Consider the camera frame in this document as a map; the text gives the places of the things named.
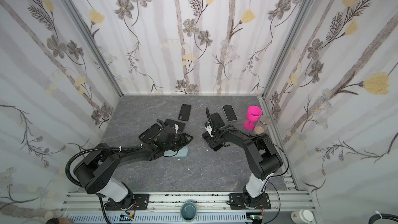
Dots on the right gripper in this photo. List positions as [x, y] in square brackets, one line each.
[211, 133]

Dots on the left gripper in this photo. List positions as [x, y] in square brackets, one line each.
[184, 141]

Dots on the light blue case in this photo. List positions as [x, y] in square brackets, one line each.
[229, 112]
[181, 153]

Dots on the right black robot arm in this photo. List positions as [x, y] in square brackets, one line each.
[262, 156]

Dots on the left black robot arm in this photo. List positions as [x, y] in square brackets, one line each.
[93, 169]

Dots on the black phone case left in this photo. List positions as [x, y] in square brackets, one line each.
[150, 133]

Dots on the black case upper centre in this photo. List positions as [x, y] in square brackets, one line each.
[184, 113]

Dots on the pink plastic goblet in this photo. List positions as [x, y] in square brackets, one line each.
[253, 115]

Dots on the clear jar with cork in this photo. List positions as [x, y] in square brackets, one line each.
[262, 124]

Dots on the teal round cup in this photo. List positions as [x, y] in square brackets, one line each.
[188, 211]

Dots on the white bottle bottom right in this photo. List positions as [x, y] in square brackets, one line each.
[302, 216]

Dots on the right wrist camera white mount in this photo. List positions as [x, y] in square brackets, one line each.
[208, 127]

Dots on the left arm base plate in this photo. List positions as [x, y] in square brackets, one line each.
[138, 202]

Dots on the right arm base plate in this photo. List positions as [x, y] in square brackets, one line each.
[244, 201]

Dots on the white slotted cable duct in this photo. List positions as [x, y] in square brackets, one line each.
[161, 218]

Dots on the aluminium front rail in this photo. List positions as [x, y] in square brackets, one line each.
[171, 202]

